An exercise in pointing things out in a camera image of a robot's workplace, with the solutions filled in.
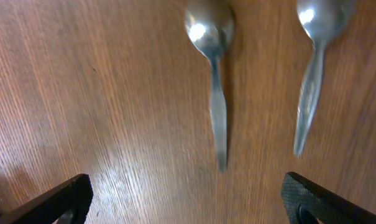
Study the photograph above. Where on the small silver teaspoon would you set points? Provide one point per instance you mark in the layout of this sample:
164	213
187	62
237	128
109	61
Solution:
323	21
210	28

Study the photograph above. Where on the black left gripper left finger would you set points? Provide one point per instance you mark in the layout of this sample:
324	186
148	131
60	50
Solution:
68	202

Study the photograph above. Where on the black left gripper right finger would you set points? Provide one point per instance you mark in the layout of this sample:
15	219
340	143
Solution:
308	202

